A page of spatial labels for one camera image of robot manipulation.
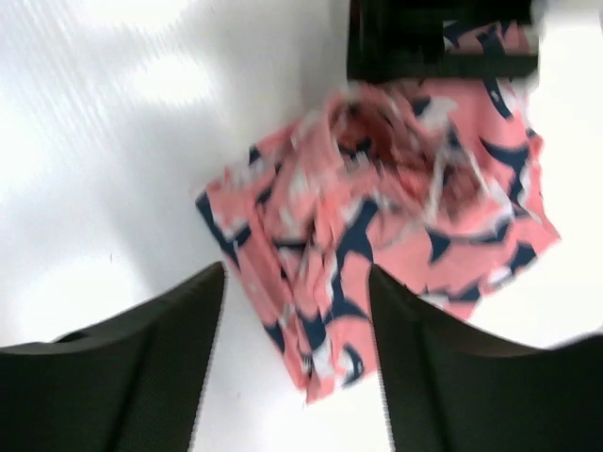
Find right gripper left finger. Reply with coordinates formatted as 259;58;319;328
1;263;225;452

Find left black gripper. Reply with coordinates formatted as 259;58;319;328
347;1;539;80

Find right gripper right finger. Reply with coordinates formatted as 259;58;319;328
368;268;602;451

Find pink navy patterned shorts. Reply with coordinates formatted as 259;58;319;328
194;18;562;406

